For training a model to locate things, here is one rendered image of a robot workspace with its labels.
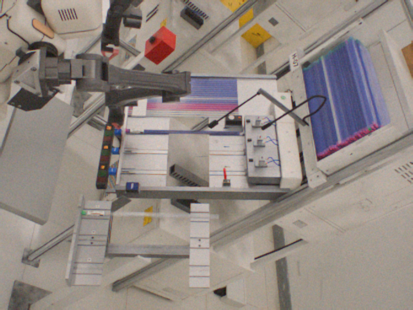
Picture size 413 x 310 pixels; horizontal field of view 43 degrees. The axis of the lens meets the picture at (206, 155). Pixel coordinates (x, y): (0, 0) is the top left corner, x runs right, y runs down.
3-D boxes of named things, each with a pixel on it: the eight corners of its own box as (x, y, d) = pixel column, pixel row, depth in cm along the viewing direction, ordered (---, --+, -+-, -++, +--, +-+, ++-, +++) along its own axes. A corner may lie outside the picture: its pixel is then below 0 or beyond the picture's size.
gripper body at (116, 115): (125, 107, 229) (123, 95, 223) (123, 125, 222) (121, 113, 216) (110, 107, 229) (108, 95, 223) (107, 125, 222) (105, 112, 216)
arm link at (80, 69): (64, 58, 146) (65, 77, 146) (101, 58, 148) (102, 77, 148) (67, 64, 155) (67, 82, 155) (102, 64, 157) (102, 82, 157)
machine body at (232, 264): (81, 272, 268) (158, 227, 234) (98, 164, 312) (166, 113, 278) (175, 307, 304) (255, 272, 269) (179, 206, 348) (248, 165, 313)
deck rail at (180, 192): (117, 198, 216) (115, 189, 211) (117, 194, 217) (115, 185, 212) (288, 200, 217) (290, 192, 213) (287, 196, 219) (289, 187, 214)
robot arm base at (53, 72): (40, 45, 147) (38, 77, 141) (70, 45, 149) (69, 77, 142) (44, 66, 154) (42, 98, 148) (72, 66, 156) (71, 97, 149)
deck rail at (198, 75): (131, 83, 258) (130, 74, 254) (131, 81, 260) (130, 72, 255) (275, 87, 260) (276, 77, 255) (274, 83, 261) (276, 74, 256)
